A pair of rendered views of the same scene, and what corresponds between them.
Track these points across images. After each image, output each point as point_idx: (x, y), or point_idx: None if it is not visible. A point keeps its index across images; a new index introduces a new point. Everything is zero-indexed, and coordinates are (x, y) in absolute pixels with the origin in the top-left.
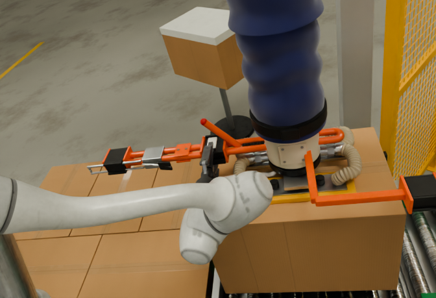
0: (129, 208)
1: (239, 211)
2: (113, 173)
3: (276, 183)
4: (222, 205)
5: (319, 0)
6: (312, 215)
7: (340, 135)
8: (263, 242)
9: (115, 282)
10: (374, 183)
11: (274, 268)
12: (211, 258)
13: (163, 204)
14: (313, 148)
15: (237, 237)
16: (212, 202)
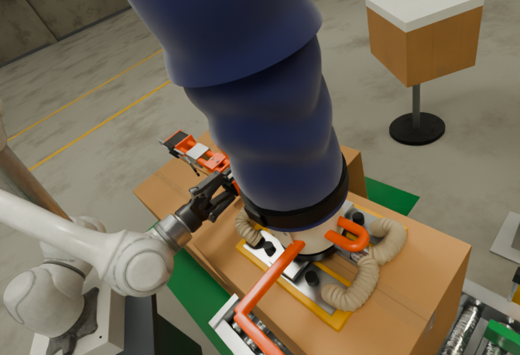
0: (16, 224)
1: (111, 283)
2: (171, 154)
3: (268, 249)
4: (96, 267)
5: (278, 38)
6: (274, 313)
7: (355, 244)
8: (241, 295)
9: (203, 227)
10: (378, 332)
11: (261, 319)
12: (123, 295)
13: (39, 237)
14: (308, 240)
15: (220, 273)
16: (85, 259)
